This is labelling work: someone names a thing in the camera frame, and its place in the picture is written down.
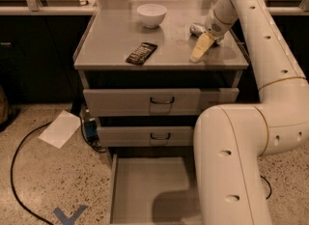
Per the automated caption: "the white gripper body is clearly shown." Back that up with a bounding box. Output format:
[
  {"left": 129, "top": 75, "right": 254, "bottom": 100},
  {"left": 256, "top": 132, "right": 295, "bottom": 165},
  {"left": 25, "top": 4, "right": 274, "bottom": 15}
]
[{"left": 205, "top": 10, "right": 232, "bottom": 41}]

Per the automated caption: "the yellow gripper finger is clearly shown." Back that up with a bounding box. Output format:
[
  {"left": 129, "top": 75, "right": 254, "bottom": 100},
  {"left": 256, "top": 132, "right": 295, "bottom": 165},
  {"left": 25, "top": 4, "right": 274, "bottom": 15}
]
[{"left": 190, "top": 33, "right": 215, "bottom": 63}]

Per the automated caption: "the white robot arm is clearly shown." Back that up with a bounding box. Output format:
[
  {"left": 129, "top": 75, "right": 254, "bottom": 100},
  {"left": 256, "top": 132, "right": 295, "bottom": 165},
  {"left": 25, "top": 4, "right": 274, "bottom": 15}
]
[{"left": 193, "top": 0, "right": 309, "bottom": 225}]

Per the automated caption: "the grey top drawer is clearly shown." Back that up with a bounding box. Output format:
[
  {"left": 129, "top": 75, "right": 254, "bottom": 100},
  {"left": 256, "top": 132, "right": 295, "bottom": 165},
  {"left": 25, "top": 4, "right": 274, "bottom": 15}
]
[{"left": 83, "top": 88, "right": 239, "bottom": 117}]

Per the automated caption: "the grey metal drawer cabinet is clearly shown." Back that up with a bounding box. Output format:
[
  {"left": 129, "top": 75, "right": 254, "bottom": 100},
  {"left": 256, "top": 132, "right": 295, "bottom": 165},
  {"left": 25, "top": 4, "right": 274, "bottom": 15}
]
[{"left": 74, "top": 0, "right": 248, "bottom": 225}]

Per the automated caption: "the grey middle drawer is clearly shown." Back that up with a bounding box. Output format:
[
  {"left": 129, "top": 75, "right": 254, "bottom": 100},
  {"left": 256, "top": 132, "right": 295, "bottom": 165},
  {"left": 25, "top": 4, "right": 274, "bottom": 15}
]
[{"left": 97, "top": 127, "right": 193, "bottom": 147}]

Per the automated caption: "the grey open bottom drawer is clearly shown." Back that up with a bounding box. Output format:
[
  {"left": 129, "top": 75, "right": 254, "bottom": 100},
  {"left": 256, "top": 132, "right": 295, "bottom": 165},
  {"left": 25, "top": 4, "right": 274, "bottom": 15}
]
[{"left": 107, "top": 155, "right": 202, "bottom": 225}]

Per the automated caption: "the white ceramic bowl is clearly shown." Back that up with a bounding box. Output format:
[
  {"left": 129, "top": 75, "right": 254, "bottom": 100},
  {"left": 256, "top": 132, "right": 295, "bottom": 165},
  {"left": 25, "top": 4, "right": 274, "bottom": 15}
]
[{"left": 136, "top": 4, "right": 167, "bottom": 28}]

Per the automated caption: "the black snack bar packet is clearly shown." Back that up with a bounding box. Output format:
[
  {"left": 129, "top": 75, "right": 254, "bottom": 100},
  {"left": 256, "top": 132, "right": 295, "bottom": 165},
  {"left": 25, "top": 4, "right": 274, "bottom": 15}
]
[{"left": 126, "top": 42, "right": 157, "bottom": 66}]

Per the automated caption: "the blue power box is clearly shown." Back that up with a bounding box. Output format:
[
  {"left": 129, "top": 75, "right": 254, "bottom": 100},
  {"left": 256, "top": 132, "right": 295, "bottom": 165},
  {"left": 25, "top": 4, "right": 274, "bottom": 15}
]
[{"left": 84, "top": 119, "right": 98, "bottom": 143}]

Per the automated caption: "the white paper sheet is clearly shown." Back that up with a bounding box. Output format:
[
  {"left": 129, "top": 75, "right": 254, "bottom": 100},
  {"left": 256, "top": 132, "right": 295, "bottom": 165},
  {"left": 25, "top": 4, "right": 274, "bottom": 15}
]
[{"left": 39, "top": 110, "right": 80, "bottom": 149}]

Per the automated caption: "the blue tape floor marker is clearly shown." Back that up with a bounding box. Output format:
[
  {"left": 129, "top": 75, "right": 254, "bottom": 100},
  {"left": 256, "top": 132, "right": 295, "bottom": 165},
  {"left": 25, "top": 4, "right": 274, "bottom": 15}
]
[{"left": 52, "top": 204, "right": 89, "bottom": 225}]

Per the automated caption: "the black drawer handle top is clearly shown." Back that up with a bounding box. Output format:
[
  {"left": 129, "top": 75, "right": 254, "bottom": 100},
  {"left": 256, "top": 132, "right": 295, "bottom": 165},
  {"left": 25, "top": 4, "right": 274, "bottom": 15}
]
[{"left": 150, "top": 97, "right": 175, "bottom": 105}]

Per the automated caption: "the black drawer handle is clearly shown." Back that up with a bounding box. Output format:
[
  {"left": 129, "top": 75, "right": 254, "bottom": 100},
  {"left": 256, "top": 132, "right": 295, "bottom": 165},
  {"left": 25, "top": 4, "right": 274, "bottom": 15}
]
[
  {"left": 150, "top": 132, "right": 171, "bottom": 140},
  {"left": 150, "top": 97, "right": 175, "bottom": 105}
]

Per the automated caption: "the black drawer handle middle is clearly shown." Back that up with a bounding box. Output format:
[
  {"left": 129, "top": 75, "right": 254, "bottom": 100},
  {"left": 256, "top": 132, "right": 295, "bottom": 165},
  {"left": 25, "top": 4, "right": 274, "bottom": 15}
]
[{"left": 150, "top": 132, "right": 171, "bottom": 140}]

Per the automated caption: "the black cable right floor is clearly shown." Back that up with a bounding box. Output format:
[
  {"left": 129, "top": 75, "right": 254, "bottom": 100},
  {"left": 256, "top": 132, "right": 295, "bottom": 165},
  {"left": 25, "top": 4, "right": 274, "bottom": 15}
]
[{"left": 260, "top": 174, "right": 273, "bottom": 200}]

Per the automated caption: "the black cable floor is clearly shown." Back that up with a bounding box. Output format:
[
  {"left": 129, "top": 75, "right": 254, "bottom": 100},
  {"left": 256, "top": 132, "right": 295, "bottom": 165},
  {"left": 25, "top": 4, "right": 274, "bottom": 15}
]
[
  {"left": 10, "top": 121, "right": 55, "bottom": 225},
  {"left": 260, "top": 174, "right": 273, "bottom": 200}
]

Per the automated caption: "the black cable left floor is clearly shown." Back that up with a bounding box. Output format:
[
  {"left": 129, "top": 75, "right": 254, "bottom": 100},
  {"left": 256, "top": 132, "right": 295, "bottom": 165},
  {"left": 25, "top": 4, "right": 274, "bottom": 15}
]
[{"left": 10, "top": 121, "right": 55, "bottom": 225}]

